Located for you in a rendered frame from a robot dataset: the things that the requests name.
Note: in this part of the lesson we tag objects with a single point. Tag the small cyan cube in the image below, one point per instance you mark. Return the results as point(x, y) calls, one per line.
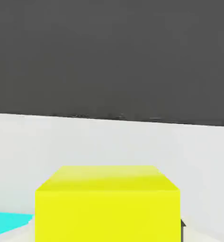
point(5, 221)

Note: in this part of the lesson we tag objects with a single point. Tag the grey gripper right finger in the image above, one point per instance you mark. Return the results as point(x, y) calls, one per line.
point(187, 236)

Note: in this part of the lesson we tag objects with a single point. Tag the small yellow cube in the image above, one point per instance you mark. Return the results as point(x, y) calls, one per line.
point(108, 213)

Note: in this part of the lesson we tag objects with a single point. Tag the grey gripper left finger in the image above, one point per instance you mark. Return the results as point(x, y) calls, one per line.
point(19, 235)

